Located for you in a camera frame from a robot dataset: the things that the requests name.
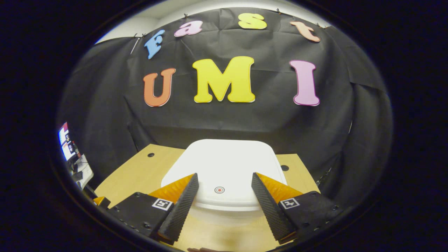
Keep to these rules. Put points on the white side table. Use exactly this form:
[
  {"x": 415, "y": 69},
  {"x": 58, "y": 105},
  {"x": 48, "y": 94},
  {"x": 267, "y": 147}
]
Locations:
[{"x": 83, "y": 171}]

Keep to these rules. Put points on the white desktop garbage bin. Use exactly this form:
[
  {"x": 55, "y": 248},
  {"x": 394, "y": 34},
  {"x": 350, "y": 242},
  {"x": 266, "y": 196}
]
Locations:
[{"x": 224, "y": 164}]

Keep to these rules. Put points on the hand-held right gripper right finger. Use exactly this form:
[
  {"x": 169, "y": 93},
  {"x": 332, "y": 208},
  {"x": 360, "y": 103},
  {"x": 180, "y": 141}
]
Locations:
[{"x": 267, "y": 206}]

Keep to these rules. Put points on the computer monitor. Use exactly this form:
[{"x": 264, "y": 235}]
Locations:
[{"x": 67, "y": 141}]

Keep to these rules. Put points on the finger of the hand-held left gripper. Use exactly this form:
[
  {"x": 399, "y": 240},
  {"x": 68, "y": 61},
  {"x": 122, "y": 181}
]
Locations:
[{"x": 99, "y": 201}]

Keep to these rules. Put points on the black backdrop cloth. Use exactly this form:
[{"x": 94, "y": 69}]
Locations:
[{"x": 224, "y": 119}]

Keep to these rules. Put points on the wooden desktop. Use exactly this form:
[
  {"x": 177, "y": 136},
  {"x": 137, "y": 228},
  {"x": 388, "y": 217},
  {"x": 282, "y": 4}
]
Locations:
[{"x": 140, "y": 171}]

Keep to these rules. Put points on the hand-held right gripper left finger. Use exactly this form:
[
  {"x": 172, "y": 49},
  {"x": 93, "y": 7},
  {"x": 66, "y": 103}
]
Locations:
[{"x": 182, "y": 206}]

